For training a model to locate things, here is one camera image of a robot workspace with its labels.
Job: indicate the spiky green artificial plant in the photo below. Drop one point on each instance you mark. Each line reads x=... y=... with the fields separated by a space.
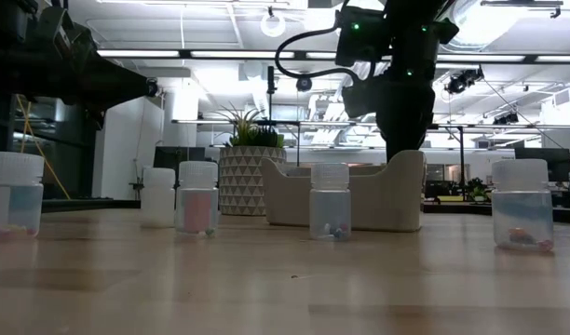
x=243 y=125

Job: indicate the white triangle-patterned plant pot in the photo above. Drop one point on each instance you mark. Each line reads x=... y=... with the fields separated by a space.
x=243 y=181

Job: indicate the white plastic basket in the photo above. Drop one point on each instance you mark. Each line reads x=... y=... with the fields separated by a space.
x=383 y=195

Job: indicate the black pole-mounted camera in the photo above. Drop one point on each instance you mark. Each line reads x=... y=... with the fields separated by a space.
x=270 y=84

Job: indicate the opaque white pill bottle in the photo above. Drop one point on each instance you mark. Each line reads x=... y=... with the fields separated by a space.
x=158 y=200

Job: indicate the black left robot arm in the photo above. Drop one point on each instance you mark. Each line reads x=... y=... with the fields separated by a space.
x=57 y=70

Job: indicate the green artificial succulent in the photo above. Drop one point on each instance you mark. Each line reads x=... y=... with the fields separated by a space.
x=272 y=138

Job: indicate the black ceiling track spotlight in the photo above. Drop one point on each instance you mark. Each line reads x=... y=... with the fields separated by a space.
x=462 y=80

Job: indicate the clear pill bottle white cap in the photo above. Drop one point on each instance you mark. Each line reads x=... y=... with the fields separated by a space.
x=330 y=205
x=15 y=195
x=522 y=209
x=197 y=205

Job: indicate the black computer monitor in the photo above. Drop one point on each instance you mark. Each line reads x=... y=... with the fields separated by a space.
x=543 y=163
x=178 y=160

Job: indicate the long ceiling light strip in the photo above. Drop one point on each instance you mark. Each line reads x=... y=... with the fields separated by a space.
x=560 y=58
x=243 y=54
x=480 y=58
x=138 y=53

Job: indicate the small green desk plant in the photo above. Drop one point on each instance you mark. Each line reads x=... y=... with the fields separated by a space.
x=477 y=190

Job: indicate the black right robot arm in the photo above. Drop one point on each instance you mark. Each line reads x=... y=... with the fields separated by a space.
x=406 y=32

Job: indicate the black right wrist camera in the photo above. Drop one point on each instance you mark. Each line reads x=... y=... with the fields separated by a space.
x=362 y=100

